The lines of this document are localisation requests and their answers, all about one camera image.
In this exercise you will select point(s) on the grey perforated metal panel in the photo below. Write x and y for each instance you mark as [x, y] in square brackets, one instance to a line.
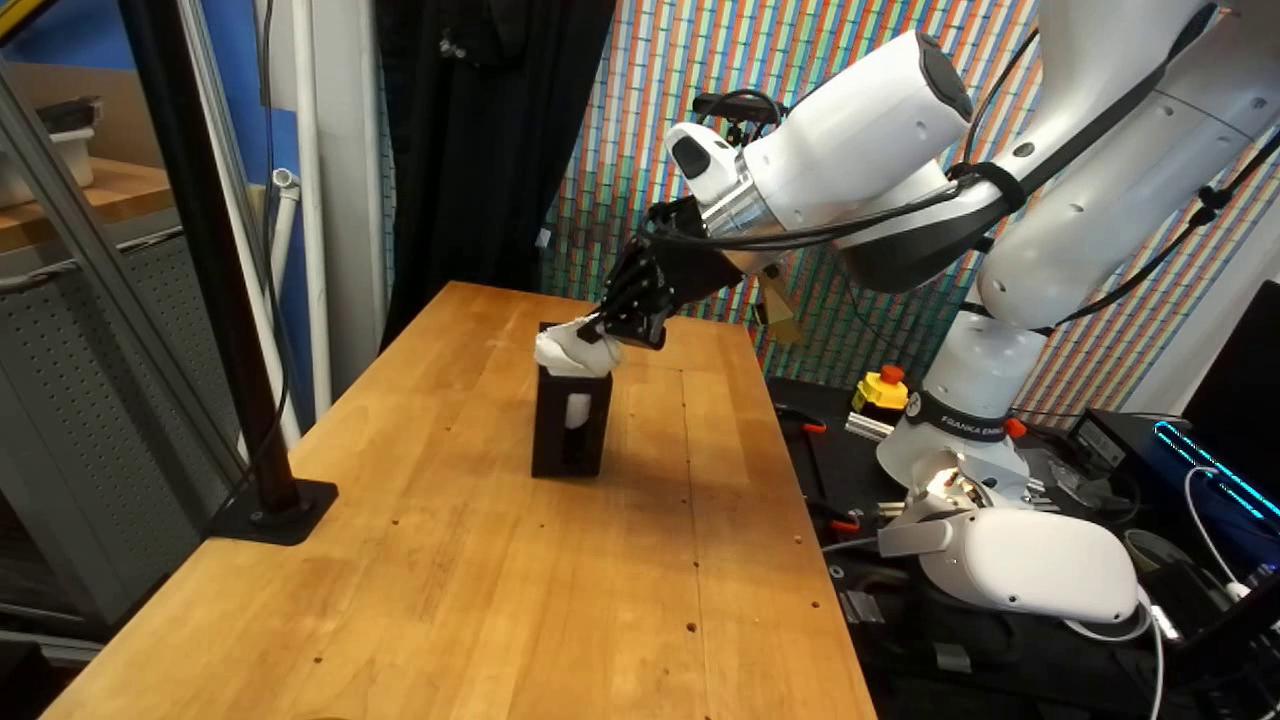
[81, 402]

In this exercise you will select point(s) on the wooden shelf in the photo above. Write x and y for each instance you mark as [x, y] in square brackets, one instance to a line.
[92, 200]

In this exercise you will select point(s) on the black perforated box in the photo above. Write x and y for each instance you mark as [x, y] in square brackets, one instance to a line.
[574, 445]

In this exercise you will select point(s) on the black pole stand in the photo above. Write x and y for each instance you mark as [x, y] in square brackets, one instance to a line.
[212, 264]

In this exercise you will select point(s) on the colourful patterned backdrop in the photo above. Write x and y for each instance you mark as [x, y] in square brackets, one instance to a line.
[603, 132]

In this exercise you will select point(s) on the white VR headset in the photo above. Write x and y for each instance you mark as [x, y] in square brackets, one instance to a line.
[1032, 560]

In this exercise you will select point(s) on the blue crate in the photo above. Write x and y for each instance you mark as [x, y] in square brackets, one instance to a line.
[1220, 494]

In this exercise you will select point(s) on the black curtain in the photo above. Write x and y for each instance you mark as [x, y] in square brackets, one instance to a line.
[483, 145]

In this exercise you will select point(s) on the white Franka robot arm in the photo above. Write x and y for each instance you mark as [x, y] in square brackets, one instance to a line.
[1064, 162]

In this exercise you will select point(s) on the teal white small device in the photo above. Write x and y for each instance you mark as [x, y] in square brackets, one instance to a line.
[953, 484]

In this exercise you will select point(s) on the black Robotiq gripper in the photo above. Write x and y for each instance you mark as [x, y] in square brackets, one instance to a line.
[693, 254]

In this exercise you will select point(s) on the yellow red emergency stop button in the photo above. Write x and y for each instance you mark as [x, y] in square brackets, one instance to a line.
[882, 388]

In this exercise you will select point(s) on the olive wrist camera block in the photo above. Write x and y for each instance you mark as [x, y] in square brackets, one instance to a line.
[782, 304]

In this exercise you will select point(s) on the white cloth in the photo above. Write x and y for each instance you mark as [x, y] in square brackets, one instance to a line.
[574, 351]

